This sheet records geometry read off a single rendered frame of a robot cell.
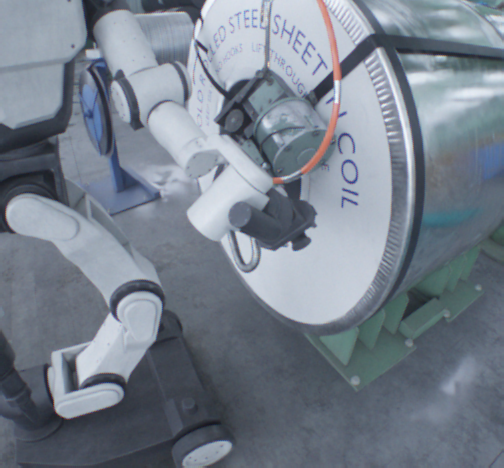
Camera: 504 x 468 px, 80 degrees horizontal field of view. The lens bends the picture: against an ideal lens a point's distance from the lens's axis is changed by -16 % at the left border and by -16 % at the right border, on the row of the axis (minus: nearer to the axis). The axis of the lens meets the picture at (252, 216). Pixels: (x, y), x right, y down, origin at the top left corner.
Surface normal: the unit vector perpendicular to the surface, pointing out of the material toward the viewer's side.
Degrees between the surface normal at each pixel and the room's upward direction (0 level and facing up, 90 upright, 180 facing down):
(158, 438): 0
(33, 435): 0
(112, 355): 90
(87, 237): 90
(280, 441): 0
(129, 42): 50
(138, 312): 90
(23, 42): 92
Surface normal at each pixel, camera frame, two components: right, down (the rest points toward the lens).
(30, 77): 0.85, 0.30
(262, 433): 0.00, -0.85
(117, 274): 0.44, 0.47
